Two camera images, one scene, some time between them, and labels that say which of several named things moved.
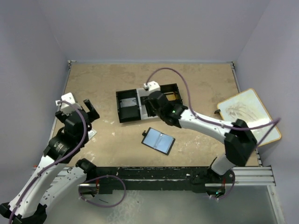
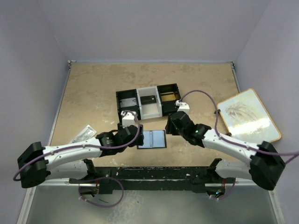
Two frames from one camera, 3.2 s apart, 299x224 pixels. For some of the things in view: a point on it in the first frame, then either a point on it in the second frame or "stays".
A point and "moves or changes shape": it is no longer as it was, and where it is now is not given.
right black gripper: [150, 101] to [172, 123]
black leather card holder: [158, 141] moves or changes shape
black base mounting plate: [110, 178] stays
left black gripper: [78, 111] to [140, 138]
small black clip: [217, 111] stays
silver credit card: [128, 101] stays
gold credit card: [171, 97] stays
